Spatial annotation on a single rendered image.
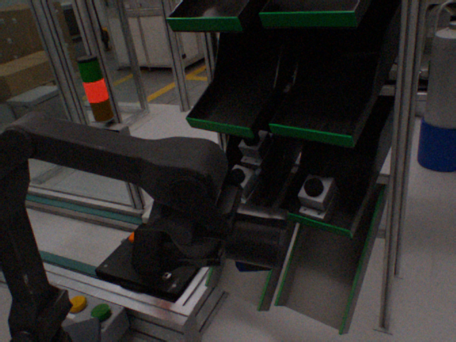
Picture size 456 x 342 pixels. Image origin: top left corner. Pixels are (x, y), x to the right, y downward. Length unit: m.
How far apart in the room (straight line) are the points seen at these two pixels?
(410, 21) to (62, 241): 1.06
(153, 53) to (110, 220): 5.29
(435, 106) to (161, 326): 1.04
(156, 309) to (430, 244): 0.72
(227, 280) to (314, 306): 0.19
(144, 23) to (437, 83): 5.35
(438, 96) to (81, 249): 1.16
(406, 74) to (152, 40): 5.85
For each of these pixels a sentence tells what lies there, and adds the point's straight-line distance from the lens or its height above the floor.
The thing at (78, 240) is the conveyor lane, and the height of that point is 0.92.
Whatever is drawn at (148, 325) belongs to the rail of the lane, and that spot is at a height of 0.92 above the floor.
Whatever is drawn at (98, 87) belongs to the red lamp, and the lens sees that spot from 1.07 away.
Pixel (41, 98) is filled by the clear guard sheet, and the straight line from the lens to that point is 1.31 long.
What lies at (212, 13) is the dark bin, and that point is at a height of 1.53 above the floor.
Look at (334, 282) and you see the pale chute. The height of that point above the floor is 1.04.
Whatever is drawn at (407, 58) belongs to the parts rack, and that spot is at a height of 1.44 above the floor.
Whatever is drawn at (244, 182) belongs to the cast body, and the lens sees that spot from 0.70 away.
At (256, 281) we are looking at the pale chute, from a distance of 0.86.
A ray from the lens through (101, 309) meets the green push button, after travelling 0.97.
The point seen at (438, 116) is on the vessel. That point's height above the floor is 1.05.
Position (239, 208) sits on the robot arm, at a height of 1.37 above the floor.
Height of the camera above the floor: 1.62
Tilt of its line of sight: 29 degrees down
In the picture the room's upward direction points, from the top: 9 degrees counter-clockwise
